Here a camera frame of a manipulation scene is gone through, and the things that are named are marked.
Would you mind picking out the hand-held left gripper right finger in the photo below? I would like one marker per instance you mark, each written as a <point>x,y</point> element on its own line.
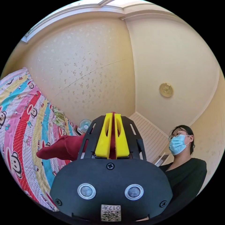
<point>123,140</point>

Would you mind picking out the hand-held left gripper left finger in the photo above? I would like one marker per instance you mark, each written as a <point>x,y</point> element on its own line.
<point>102,138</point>

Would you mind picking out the maroon long sleeve shirt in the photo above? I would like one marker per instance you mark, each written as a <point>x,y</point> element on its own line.
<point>59,149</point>

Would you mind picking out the white electric fan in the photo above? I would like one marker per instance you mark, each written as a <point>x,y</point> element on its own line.
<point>84,126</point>

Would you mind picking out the white slatted cupboard door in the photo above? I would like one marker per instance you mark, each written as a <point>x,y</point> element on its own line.
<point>149,135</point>

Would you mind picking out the floral pillow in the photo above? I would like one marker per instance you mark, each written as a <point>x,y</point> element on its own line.
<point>58,116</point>

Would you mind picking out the round ceiling lamp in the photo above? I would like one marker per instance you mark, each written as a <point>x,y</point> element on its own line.
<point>166,90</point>

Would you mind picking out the person's body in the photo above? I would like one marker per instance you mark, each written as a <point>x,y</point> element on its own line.
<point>186,168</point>

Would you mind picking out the bed with cartoon print sheet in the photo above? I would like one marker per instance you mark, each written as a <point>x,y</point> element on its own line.
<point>22,126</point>

